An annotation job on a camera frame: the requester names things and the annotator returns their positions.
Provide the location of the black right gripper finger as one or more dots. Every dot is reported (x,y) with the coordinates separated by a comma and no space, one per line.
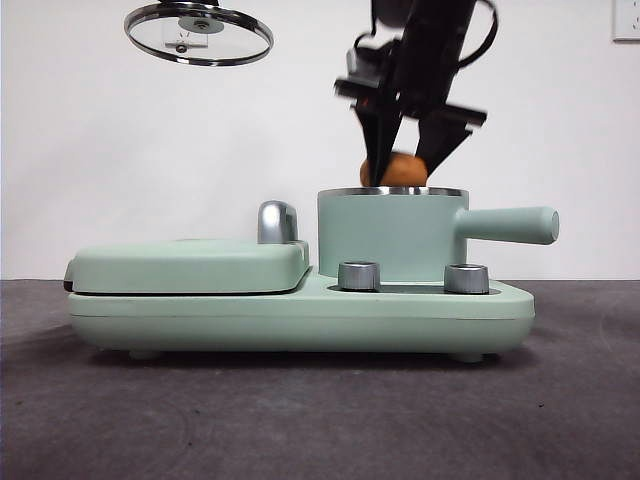
(380,135)
(440,142)

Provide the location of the brown potato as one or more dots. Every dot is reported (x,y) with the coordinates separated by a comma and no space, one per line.
(406,170)

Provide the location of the glass lid with green knob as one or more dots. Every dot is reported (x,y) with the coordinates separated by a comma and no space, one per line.
(200,47)

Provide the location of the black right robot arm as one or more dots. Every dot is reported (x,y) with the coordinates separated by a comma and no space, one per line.
(430,50)

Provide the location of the silver control knob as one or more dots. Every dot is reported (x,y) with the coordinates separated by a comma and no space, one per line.
(466,279)
(358,276)

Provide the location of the mint green breakfast maker base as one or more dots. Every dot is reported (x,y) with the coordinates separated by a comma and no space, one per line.
(300,320)

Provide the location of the white wall socket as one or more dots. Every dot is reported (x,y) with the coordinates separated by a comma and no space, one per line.
(627,20)

